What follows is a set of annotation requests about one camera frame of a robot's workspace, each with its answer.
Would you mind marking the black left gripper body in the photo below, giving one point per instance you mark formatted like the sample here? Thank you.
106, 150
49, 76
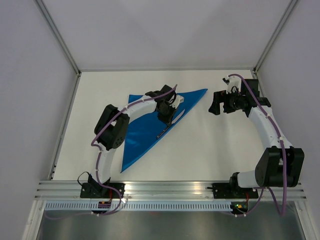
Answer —
167, 113

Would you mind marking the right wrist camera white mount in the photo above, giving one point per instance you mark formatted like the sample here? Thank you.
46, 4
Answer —
233, 83

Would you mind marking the steel table knife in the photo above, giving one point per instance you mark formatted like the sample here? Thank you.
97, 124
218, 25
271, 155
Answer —
174, 121

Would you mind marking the aluminium mounting rail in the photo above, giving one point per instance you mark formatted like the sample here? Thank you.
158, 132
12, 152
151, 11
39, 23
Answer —
135, 190

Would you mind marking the aluminium frame right post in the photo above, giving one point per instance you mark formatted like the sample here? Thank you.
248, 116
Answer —
276, 33

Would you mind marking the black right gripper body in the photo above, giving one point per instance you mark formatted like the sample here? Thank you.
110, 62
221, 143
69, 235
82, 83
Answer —
232, 102

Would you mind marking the blue cloth napkin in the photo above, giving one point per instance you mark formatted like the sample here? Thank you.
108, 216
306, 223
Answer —
146, 131

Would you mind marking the white slotted cable duct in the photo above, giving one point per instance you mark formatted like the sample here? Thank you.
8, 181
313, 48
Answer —
86, 205

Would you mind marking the aluminium frame post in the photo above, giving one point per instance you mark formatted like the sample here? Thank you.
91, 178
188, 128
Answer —
57, 35
276, 33

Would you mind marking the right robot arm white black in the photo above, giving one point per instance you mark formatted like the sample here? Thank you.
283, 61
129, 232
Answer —
281, 163

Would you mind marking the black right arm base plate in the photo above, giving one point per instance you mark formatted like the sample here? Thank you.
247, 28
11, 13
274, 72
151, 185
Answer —
224, 190

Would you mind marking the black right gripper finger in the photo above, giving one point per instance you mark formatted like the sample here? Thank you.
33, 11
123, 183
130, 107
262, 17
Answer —
218, 98
215, 109

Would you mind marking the aluminium frame left post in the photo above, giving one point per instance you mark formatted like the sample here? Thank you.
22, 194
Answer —
57, 35

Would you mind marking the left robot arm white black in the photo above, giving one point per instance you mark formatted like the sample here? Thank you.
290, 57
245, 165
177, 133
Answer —
112, 127

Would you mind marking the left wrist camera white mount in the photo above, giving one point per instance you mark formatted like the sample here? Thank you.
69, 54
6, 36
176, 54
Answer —
178, 100

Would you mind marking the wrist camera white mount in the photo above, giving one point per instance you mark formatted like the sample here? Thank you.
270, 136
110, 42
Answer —
178, 100
233, 83

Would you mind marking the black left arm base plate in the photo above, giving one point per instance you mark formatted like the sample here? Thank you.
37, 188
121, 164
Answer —
95, 191

